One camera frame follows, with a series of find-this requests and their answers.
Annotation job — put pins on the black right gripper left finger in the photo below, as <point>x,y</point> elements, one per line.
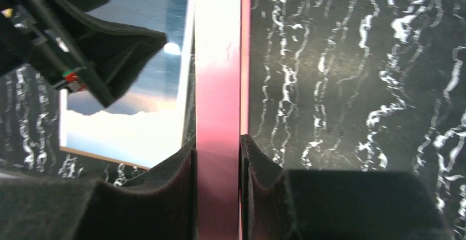
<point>157,204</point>

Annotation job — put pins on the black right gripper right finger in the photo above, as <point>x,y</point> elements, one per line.
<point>282,203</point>

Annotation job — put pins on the black marble pattern board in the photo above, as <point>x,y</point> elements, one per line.
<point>356,85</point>

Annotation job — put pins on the landscape photo board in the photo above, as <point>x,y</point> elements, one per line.
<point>145,126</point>

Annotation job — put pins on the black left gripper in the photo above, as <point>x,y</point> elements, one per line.
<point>74,51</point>

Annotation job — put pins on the pink wooden picture frame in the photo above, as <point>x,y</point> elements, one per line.
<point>221,42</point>

